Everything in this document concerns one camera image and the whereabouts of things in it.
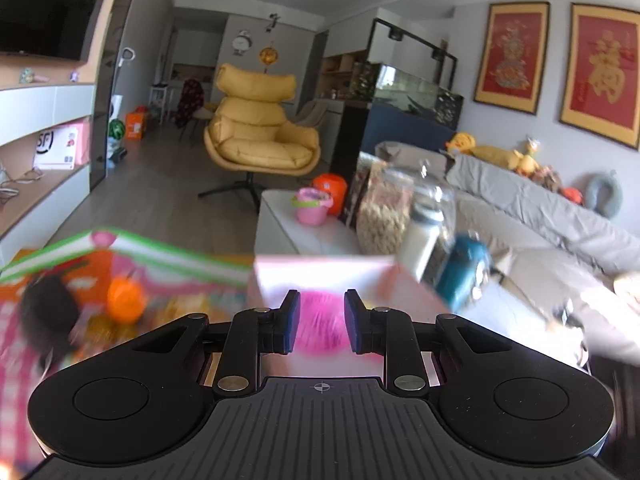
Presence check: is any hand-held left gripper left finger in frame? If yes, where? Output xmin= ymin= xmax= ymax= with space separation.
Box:
xmin=131 ymin=290 xmax=302 ymax=394

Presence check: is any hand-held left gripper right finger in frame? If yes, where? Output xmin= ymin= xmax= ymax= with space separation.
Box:
xmin=344 ymin=289 xmax=512 ymax=397

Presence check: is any pink fuzzy toy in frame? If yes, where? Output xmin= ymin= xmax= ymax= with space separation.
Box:
xmin=294 ymin=292 xmax=352 ymax=357

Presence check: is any pink cardboard box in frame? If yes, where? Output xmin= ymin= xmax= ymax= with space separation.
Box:
xmin=248 ymin=254 xmax=453 ymax=378

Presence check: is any black plush toy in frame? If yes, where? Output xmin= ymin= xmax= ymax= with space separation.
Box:
xmin=19 ymin=275 xmax=84 ymax=357

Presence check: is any white bottle with grey cap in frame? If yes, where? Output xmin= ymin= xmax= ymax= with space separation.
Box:
xmin=397 ymin=205 xmax=446 ymax=282

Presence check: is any white side table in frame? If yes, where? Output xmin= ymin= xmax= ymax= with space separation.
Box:
xmin=254 ymin=189 xmax=362 ymax=257

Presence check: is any colourful play mat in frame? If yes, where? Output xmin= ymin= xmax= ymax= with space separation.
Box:
xmin=0 ymin=227 xmax=257 ymax=467

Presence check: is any glass jar of pale nuts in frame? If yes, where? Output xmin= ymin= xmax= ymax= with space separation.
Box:
xmin=356 ymin=166 xmax=426 ymax=256

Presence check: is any pink toy bucket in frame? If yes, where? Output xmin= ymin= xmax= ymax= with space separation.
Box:
xmin=292 ymin=187 xmax=334 ymax=225

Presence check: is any teal insulated bottle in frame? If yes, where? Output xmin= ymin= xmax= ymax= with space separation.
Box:
xmin=435 ymin=232 xmax=494 ymax=314

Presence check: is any orange toy bucket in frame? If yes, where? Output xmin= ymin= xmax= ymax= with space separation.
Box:
xmin=312 ymin=172 xmax=348 ymax=216

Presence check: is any orange toy ball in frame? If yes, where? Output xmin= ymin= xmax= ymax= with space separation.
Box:
xmin=106 ymin=277 xmax=147 ymax=324

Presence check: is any yellow lounge armchair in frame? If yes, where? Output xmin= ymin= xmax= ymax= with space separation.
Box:
xmin=198 ymin=62 xmax=322 ymax=211

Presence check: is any beige sofa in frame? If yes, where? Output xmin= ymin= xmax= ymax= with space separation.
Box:
xmin=375 ymin=140 xmax=640 ymax=362

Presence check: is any yellow duck plush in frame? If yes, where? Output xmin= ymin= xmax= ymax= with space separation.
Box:
xmin=446 ymin=132 xmax=523 ymax=171

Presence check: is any dark chair with draped cloth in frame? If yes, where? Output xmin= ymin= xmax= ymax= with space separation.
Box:
xmin=172 ymin=79 xmax=205 ymax=129

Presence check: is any small yellow plush toy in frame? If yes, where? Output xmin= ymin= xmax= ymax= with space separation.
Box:
xmin=517 ymin=137 xmax=544 ymax=177

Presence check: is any brown and orange plush toy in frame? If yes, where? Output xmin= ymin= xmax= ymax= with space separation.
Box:
xmin=532 ymin=165 xmax=584 ymax=206

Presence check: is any orange paper bag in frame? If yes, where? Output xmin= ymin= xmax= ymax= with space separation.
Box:
xmin=125 ymin=107 xmax=149 ymax=141

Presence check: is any grey neck pillow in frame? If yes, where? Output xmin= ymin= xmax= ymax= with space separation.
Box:
xmin=584 ymin=170 xmax=621 ymax=219

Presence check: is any white and pink carton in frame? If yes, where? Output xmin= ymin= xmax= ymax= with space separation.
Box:
xmin=32 ymin=122 xmax=87 ymax=171

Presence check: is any red framed figure picture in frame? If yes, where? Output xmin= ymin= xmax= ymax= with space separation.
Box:
xmin=472 ymin=1 xmax=551 ymax=116

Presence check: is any white and wood shelf unit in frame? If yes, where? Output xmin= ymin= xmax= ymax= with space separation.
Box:
xmin=0 ymin=80 xmax=97 ymax=267

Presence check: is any red framed character picture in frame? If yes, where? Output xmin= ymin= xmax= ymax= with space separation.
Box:
xmin=558 ymin=2 xmax=640 ymax=150

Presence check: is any black television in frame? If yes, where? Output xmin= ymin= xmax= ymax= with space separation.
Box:
xmin=0 ymin=0 xmax=109 ymax=63

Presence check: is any glass aquarium with black frame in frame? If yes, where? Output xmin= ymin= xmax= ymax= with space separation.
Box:
xmin=350 ymin=17 xmax=465 ymax=131

